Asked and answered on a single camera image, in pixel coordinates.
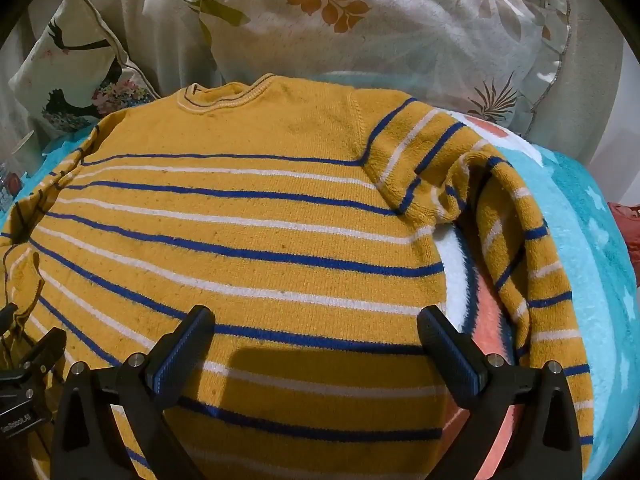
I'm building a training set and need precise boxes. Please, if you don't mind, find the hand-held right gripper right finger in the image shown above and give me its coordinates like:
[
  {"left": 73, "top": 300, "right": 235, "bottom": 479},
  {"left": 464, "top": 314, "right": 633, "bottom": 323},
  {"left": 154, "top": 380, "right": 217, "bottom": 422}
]
[{"left": 416, "top": 305, "right": 584, "bottom": 480}]

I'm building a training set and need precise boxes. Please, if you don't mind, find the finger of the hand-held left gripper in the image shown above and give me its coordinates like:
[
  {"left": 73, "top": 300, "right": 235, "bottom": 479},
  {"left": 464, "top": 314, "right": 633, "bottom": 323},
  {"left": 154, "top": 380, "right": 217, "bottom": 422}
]
[
  {"left": 19, "top": 327, "right": 67, "bottom": 378},
  {"left": 0, "top": 302, "right": 20, "bottom": 333}
]

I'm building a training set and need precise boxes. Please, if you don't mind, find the red cloth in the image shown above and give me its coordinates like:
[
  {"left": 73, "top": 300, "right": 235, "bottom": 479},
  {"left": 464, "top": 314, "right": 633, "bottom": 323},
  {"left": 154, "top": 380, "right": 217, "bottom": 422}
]
[{"left": 606, "top": 202, "right": 640, "bottom": 252}]

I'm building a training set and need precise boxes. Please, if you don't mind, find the bird print cushion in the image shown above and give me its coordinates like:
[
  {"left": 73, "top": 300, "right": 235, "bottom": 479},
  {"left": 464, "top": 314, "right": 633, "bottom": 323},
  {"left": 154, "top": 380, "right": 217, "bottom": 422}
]
[{"left": 9, "top": 0, "right": 162, "bottom": 137}]

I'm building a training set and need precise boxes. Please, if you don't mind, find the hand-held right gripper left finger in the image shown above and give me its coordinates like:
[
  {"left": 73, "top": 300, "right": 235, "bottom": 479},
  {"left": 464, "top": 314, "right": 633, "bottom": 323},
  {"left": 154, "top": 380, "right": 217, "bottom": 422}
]
[{"left": 51, "top": 305, "right": 217, "bottom": 480}]

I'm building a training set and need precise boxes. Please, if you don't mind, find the leaf print pillow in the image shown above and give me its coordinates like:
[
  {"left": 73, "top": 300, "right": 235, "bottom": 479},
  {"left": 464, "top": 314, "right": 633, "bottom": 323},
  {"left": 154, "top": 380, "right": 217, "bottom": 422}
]
[{"left": 180, "top": 0, "right": 573, "bottom": 136}]

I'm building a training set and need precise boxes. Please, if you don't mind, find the teal star blanket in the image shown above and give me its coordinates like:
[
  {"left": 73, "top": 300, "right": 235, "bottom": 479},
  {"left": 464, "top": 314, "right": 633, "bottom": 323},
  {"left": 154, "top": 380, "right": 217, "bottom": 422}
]
[{"left": 0, "top": 71, "right": 640, "bottom": 480}]

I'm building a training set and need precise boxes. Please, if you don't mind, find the yellow striped sweater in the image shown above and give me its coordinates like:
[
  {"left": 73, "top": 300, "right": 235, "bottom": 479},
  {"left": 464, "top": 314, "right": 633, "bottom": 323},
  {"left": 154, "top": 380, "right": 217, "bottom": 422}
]
[{"left": 0, "top": 74, "right": 596, "bottom": 480}]

